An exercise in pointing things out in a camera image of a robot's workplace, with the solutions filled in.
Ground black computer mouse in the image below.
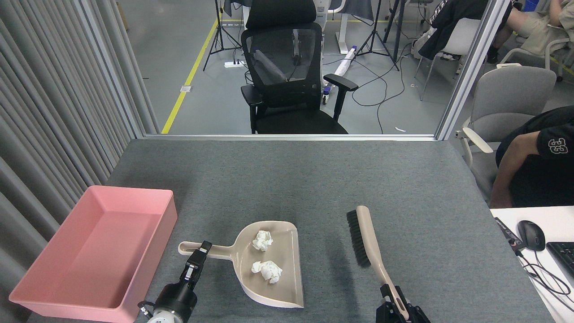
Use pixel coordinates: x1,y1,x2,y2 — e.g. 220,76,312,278
517,220,546,252

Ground black tripod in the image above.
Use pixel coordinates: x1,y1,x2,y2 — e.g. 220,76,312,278
357,0,400,71
203,0,243,71

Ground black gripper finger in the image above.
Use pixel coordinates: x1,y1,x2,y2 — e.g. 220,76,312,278
190,242,213,290
398,291,431,323
179,241,207,284
376,284,402,323

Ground white side table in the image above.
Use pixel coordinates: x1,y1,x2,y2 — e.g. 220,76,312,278
490,206,574,323

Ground dark grey hanging cloth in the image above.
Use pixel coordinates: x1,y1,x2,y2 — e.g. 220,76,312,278
343,0,375,26

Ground white plastic chair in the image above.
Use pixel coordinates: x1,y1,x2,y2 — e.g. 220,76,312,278
412,18,487,101

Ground beige plastic dustpan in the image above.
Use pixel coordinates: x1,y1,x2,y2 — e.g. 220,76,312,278
178,220,304,309

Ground white stand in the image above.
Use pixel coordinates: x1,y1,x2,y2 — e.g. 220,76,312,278
316,0,355,55

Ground grey padded chair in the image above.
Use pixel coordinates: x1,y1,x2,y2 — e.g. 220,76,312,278
455,63,557,198

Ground pink plastic bin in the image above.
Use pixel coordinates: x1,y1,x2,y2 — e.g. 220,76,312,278
9,185,178,323

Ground large white paper ball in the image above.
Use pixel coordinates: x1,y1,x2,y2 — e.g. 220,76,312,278
251,260,283,284

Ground seated person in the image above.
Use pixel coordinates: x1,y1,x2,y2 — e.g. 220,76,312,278
487,0,574,63

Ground black floor cable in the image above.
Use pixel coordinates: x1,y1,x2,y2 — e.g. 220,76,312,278
321,43,433,134

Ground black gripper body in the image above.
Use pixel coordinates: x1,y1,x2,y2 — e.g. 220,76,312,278
155,282,198,322

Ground beige brush black bristles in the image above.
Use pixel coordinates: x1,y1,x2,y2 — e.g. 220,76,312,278
346,205,411,321

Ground slanted silver post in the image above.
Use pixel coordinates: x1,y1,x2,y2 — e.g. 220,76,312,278
435,0,512,141

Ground black mesh office chair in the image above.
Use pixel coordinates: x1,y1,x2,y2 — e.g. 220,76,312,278
241,0,359,135

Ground black desk cables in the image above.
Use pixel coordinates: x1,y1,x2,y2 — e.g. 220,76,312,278
515,249,572,310

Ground silver table edge rail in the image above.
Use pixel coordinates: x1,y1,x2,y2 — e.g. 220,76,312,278
143,133,438,142

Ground small white paper ball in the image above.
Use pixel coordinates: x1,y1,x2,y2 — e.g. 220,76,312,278
252,230,274,251

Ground black jacket white lettering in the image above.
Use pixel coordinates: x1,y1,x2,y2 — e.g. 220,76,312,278
418,0,490,61

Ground flat black device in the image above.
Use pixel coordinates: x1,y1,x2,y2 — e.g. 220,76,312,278
494,217,526,252

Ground grey pleated curtain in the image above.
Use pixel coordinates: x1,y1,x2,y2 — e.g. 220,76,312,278
0,0,160,323

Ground black keyboard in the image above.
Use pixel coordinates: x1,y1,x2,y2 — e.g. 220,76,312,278
546,242,574,279

